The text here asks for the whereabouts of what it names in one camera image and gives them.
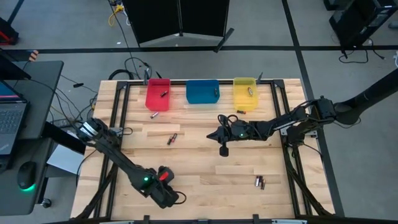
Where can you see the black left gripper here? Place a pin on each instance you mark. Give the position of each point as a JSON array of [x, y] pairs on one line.
[[146, 183]]

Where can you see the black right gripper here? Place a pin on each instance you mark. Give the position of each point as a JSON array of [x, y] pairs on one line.
[[241, 130]]

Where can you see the black and copper battery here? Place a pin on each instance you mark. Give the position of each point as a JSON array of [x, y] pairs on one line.
[[263, 184], [241, 112], [260, 180]]

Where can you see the black battery with red end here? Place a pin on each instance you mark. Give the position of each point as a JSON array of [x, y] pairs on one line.
[[174, 138], [170, 140], [163, 93]]

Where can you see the silver battery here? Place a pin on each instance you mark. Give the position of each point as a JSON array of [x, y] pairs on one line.
[[257, 181], [154, 115], [250, 91]]

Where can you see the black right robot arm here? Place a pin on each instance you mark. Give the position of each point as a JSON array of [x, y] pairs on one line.
[[280, 123]]

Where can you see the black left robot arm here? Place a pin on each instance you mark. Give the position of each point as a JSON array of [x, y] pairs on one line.
[[115, 154]]

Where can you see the yellow plastic bin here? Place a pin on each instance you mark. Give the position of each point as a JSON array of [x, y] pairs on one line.
[[244, 99]]

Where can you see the blue plastic bin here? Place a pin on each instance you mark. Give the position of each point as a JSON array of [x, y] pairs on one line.
[[200, 93]]

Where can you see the red plastic bin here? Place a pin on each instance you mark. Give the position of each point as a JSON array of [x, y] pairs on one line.
[[157, 99]]

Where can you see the white flat panel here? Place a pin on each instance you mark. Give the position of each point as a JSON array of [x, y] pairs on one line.
[[66, 160]]

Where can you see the black caster wheel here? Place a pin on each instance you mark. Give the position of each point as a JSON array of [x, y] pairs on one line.
[[46, 203]]

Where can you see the black folding partition screen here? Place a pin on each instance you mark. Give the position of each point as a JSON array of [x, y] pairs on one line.
[[174, 18]]

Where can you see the black computer mouse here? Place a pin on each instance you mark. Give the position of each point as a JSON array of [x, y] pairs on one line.
[[26, 174]]

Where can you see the black pole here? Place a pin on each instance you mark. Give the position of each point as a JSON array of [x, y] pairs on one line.
[[367, 96]]

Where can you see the black desk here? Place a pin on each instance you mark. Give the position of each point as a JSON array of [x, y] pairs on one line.
[[40, 99]]

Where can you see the grey laptop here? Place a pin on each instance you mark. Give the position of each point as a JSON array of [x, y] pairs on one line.
[[11, 121]]

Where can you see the black equipment rack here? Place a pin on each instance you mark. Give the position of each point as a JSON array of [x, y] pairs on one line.
[[357, 18]]

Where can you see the orange black striped object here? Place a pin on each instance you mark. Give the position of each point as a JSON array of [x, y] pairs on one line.
[[33, 55]]

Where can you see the black desk monitor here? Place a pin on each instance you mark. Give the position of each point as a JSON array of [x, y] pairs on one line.
[[12, 67]]

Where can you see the red and black case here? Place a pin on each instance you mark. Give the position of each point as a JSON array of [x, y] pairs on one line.
[[6, 34]]

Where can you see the black aluminium table frame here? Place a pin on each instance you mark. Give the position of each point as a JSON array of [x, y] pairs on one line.
[[178, 82]]

